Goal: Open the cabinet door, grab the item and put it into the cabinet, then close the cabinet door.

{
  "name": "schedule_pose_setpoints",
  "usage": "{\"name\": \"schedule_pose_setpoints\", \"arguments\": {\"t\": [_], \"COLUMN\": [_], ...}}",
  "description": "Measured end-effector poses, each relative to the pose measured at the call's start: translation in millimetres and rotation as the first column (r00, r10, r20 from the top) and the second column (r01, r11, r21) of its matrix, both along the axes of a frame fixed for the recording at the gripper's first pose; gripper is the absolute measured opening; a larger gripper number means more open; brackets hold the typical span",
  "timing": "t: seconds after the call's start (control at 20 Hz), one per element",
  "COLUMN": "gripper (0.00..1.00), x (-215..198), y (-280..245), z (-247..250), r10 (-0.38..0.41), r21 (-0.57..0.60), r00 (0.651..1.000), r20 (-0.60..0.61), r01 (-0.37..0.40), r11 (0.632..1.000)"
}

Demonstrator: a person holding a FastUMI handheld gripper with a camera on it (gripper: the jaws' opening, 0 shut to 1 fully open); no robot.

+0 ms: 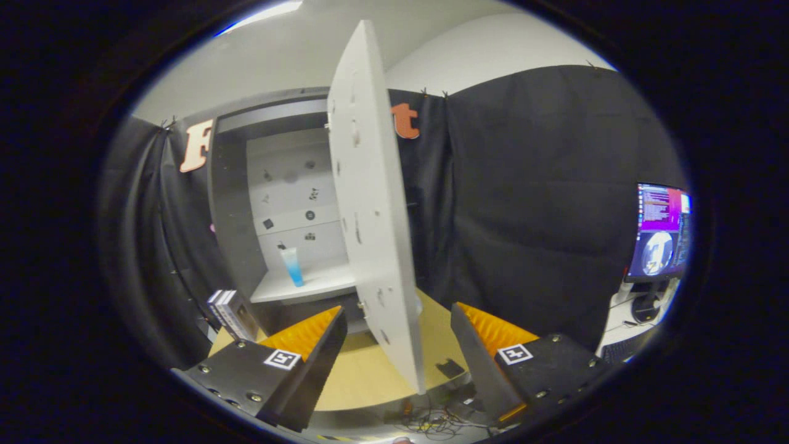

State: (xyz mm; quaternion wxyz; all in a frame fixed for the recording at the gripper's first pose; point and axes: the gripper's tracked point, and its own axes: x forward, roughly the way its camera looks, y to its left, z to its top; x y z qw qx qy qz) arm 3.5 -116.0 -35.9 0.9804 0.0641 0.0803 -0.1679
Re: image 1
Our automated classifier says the tangle of black cables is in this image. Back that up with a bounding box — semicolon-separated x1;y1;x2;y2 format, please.
388;395;494;442

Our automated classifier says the grey cabinet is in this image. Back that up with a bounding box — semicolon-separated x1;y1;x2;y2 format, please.
206;86;370;337

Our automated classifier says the white cabinet door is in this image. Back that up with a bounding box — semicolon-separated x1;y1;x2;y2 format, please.
325;20;427;395

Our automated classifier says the computer monitor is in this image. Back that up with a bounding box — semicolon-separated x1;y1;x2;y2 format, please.
626;183;692;324

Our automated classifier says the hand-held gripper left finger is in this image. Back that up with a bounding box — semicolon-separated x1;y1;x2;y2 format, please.
170;306;348;432

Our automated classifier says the white spine book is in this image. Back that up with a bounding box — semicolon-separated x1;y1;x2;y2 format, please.
213;290;247;340

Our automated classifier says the grey cover book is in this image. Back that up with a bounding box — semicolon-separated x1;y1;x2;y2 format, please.
221;290;261;342

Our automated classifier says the white desk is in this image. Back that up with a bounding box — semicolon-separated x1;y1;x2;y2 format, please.
595;277;679;364

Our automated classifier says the black backdrop cloth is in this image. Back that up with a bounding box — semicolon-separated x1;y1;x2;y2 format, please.
99;65;685;371

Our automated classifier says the white and blue tube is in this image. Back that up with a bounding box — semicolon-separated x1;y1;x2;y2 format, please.
277;242;305;288

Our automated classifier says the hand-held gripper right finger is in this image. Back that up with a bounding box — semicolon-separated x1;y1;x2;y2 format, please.
448;302;623;426

